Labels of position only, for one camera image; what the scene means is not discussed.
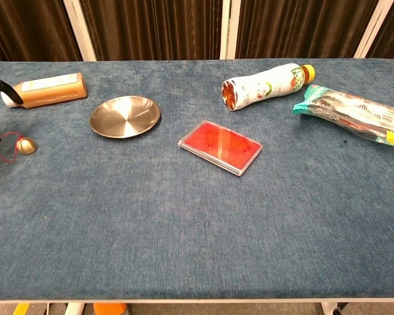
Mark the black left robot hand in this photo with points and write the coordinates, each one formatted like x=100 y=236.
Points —
x=6 y=89

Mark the orange liquid bottle white cap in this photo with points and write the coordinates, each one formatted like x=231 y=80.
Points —
x=52 y=90

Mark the brown curtain panel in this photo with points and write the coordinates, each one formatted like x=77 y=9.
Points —
x=392 y=33
x=154 y=29
x=26 y=29
x=302 y=29

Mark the round golden metal plate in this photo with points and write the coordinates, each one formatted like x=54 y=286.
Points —
x=124 y=116

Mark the clear case with red insert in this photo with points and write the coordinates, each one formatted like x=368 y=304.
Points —
x=220 y=147

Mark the blue tablecloth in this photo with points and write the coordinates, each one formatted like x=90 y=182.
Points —
x=184 y=229

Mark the orange object under table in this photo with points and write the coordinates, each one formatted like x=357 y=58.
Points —
x=109 y=309

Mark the tea bottle with yellow cap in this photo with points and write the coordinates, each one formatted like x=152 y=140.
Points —
x=266 y=87

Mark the teal and clear snack package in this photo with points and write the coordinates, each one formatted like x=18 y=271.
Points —
x=351 y=113

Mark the white partition post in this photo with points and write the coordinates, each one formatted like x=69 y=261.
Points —
x=372 y=31
x=230 y=29
x=80 y=33

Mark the white table frame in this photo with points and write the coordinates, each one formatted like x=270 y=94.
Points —
x=75 y=308

